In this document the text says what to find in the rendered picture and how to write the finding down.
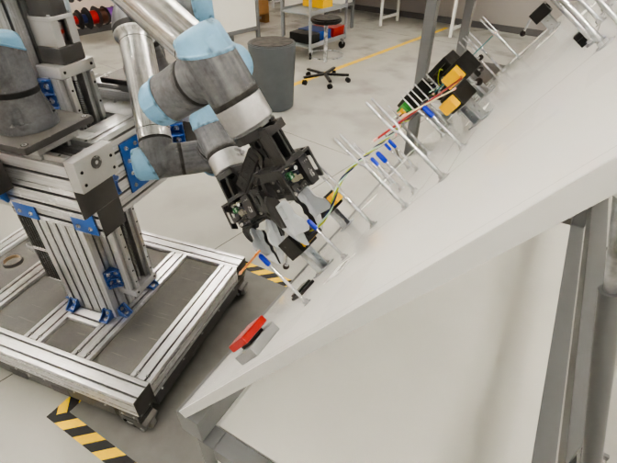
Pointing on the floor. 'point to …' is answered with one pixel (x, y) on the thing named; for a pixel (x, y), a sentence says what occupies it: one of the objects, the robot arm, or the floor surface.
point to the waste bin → (274, 69)
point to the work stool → (325, 46)
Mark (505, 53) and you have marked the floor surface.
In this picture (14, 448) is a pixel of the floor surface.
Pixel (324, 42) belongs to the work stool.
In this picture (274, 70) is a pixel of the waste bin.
